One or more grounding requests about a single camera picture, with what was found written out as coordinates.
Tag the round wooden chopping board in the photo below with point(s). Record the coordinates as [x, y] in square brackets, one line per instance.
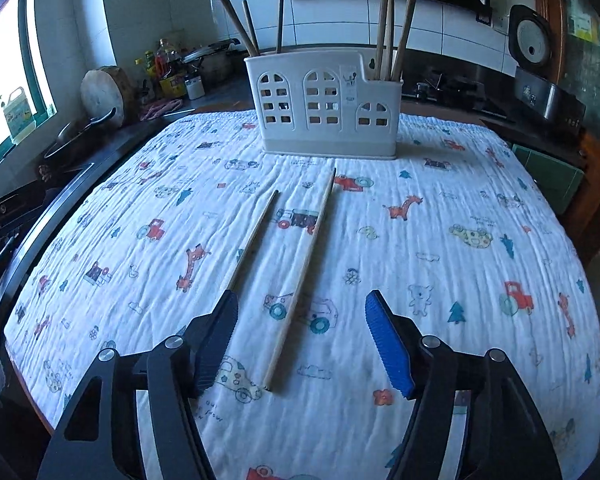
[105, 92]

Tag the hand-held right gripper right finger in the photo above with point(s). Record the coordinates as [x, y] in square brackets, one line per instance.
[387, 345]

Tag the yellow capped bottle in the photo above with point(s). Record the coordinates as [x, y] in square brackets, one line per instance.
[151, 72]

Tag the metal pot with lid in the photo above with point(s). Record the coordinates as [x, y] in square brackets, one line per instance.
[212, 62]

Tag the metal pan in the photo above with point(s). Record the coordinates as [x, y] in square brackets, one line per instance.
[70, 140]

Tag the white cup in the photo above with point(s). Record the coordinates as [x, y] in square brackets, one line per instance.
[195, 89]

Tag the white plastic utensil holder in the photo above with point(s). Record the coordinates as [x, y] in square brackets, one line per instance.
[300, 130]

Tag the wooden glass door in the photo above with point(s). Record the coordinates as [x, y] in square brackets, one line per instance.
[590, 60]

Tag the black gas stove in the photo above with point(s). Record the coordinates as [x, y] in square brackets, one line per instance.
[455, 92]

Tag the green labelled detergent bottle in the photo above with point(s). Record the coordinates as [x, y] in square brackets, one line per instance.
[19, 115]

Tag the white animal print blanket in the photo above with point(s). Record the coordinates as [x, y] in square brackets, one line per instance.
[430, 260]

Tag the pink cloth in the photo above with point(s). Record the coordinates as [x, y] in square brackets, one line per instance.
[161, 109]

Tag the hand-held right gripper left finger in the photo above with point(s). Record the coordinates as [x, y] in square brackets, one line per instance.
[215, 345]

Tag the pale wooden chopstick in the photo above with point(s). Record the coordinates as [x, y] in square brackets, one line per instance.
[302, 280]

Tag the green base cabinet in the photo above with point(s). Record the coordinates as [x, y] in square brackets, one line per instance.
[547, 180]

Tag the dark wall socket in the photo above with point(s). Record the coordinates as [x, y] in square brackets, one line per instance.
[483, 16]

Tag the window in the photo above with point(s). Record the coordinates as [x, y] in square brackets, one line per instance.
[5, 60]

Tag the black rice cooker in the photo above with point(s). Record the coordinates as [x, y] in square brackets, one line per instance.
[545, 100]

